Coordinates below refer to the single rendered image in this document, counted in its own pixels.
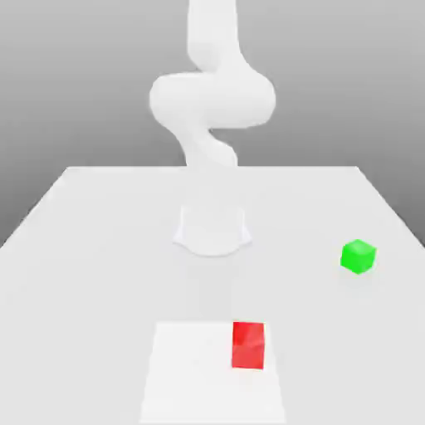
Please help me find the small green cube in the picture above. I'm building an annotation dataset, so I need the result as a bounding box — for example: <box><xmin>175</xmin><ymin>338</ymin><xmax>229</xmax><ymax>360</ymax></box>
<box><xmin>339</xmin><ymin>238</ymin><xmax>378</xmax><ymax>276</ymax></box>

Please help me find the small red cube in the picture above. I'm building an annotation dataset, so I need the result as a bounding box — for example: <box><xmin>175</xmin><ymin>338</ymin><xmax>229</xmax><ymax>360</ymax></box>
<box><xmin>231</xmin><ymin>320</ymin><xmax>266</xmax><ymax>370</ymax></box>

